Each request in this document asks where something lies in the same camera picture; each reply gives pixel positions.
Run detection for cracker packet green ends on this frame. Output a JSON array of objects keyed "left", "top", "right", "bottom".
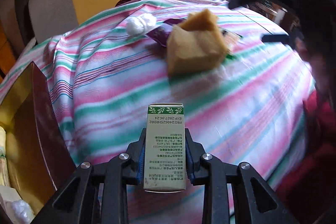
[{"left": 221, "top": 28, "right": 243, "bottom": 55}]

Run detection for tan sponge block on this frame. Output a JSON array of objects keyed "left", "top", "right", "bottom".
[
  {"left": 166, "top": 26, "right": 228, "bottom": 76},
  {"left": 178, "top": 9, "right": 218, "bottom": 31}
]

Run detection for green white small box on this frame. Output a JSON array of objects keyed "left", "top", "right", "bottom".
[{"left": 143, "top": 103, "right": 186, "bottom": 193}]

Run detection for purple sachet packet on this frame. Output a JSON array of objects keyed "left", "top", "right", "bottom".
[{"left": 146, "top": 18, "right": 185, "bottom": 47}]

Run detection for white plastic ball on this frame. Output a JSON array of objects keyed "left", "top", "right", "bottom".
[
  {"left": 10, "top": 200, "right": 35, "bottom": 224},
  {"left": 126, "top": 13, "right": 157, "bottom": 36}
]

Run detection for white diaper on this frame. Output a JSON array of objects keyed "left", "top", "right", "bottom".
[{"left": 0, "top": 127, "right": 7, "bottom": 157}]

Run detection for gold tin box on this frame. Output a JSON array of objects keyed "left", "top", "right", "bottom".
[{"left": 1, "top": 63, "right": 76, "bottom": 223}]

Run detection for striped bed quilt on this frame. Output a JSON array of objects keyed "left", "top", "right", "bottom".
[{"left": 1, "top": 0, "right": 314, "bottom": 187}]

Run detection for black rolled mat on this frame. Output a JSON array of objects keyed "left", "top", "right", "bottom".
[{"left": 14, "top": 0, "right": 35, "bottom": 46}]

